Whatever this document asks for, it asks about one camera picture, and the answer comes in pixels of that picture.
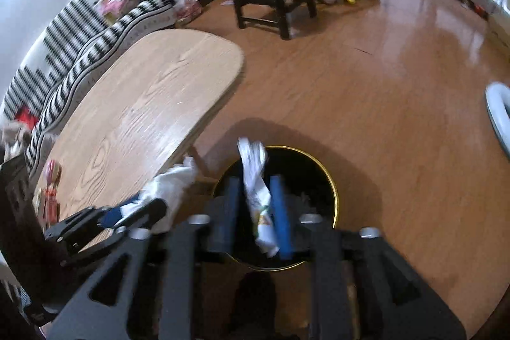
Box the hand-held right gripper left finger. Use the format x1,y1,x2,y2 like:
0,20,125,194
46,176,244,340

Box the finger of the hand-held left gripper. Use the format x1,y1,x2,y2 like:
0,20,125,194
59,199,168,266
44,206,110,246

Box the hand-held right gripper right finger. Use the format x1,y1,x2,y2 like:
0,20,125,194
270,175,467,340

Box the white printed packet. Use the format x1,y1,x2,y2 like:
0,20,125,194
237,138,280,258

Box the black bin with gold rim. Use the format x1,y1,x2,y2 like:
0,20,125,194
210,145,340,271

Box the red snack wrapper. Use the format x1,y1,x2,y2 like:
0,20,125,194
33,159,63,226

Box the beige clothes on sofa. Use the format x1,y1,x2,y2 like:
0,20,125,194
0,123,27,162

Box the red cushion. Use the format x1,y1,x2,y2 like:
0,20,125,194
15,107,40,130

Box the black and white striped sofa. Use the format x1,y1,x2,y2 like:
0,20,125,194
0,0,179,181

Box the clear bag with red print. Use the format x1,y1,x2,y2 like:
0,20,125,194
172,0,202,27

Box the white round object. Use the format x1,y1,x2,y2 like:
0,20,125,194
485,82,510,158

